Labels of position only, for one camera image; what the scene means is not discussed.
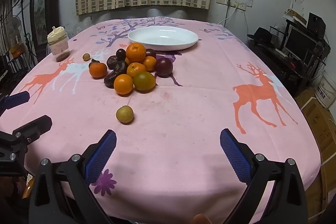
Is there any computer monitor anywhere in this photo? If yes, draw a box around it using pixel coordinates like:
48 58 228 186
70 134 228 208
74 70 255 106
283 27 319 60

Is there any dark wooden framed painting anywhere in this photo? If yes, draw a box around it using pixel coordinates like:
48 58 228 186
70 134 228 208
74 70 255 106
29 0 64 62

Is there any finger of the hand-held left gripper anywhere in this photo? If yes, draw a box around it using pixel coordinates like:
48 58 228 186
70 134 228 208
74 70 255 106
0 91 30 116
12 115 53 155

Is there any white oval plate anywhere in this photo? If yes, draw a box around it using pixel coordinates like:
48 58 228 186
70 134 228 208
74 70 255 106
128 26 199 51

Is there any large orange mandarin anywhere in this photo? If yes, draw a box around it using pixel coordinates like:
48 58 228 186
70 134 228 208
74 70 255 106
126 43 146 63

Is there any small orange mandarin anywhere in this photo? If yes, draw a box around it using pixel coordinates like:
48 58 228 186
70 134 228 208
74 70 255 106
143 56 157 72

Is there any jar with cream lid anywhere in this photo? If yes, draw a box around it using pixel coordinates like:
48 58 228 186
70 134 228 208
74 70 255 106
47 26 70 62

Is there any orange box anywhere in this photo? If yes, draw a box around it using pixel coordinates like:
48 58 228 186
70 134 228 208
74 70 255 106
9 44 23 59

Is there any wrinkled dark passion fruit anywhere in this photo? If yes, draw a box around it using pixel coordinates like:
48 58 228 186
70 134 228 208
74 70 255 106
115 61 129 75
106 55 121 69
104 70 118 88

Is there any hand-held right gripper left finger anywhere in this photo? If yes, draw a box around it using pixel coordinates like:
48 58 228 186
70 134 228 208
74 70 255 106
28 130 117 224

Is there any greenish orange mandarin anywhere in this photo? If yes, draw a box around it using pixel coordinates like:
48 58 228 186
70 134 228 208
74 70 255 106
133 71 156 92

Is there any person's right hand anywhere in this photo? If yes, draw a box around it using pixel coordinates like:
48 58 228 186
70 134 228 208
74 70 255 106
191 214 213 224

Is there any black speaker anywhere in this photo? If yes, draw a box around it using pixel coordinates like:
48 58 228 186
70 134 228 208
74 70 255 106
307 12 327 38

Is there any white cable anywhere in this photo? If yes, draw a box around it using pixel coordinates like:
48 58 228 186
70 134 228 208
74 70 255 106
217 6 238 26

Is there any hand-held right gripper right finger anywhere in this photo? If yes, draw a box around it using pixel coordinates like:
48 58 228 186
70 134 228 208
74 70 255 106
220 128 308 224

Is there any black tripod stand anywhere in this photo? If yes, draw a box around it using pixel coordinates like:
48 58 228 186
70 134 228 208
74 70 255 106
18 0 37 67

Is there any yellow-green round fruit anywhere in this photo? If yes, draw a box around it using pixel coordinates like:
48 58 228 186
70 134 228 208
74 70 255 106
116 106 134 124

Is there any black hat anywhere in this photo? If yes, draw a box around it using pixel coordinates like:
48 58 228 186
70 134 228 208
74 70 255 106
247 27 275 47

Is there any pink deer print tablecloth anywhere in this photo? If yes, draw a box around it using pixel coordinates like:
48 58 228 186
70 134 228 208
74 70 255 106
0 18 322 224

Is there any wooden wall shelf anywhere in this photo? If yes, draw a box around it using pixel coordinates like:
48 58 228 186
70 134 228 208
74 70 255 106
285 9 307 25

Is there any dark media desk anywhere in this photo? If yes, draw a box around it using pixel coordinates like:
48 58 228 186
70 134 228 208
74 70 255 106
248 40 331 98

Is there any brown cardboard box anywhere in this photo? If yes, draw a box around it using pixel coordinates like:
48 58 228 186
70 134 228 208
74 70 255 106
301 97 336 156

